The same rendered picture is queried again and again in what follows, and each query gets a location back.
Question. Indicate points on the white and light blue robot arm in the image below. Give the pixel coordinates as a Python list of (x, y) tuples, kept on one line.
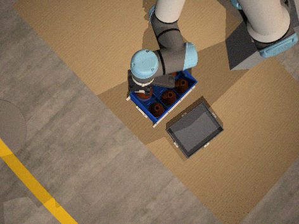
[(268, 24)]

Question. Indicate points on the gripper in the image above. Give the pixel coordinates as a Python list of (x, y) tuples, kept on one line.
[(133, 87)]

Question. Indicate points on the blue divided crate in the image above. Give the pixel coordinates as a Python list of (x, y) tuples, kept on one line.
[(157, 92)]

